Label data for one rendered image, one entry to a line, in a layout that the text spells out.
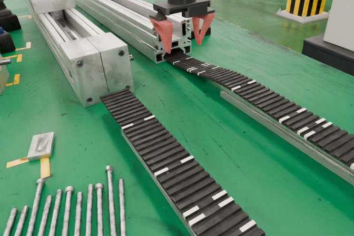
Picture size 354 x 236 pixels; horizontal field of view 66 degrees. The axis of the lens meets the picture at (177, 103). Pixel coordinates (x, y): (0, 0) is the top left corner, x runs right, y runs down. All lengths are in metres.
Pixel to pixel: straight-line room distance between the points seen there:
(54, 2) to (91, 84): 0.42
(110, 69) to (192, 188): 0.28
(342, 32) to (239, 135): 0.44
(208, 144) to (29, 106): 0.34
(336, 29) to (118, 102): 0.55
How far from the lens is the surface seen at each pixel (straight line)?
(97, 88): 0.50
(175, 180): 0.30
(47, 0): 0.86
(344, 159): 0.36
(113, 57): 0.49
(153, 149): 0.34
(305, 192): 0.36
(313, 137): 0.38
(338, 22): 0.77
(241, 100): 0.45
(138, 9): 0.85
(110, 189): 0.34
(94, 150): 0.41
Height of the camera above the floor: 1.04
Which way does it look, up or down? 33 degrees down
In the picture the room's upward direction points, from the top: 4 degrees counter-clockwise
